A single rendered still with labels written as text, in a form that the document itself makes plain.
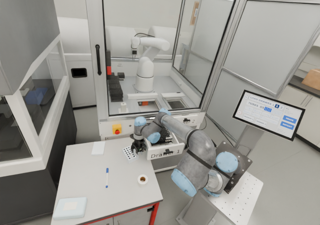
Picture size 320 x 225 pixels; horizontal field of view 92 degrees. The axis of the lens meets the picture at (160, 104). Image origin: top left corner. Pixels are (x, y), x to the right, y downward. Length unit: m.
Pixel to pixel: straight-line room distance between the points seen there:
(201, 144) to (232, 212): 0.70
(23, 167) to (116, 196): 0.59
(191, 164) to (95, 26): 0.87
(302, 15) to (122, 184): 2.41
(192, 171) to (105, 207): 0.65
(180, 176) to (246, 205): 0.77
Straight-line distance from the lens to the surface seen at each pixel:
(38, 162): 1.27
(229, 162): 1.04
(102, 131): 1.40
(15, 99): 1.01
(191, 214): 1.78
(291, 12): 2.52
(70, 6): 4.21
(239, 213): 1.30
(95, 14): 1.03
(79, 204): 1.12
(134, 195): 1.15
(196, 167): 0.64
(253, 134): 1.90
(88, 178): 1.24
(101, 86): 1.15
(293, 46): 2.43
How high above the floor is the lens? 1.79
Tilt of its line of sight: 33 degrees down
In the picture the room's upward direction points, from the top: 9 degrees clockwise
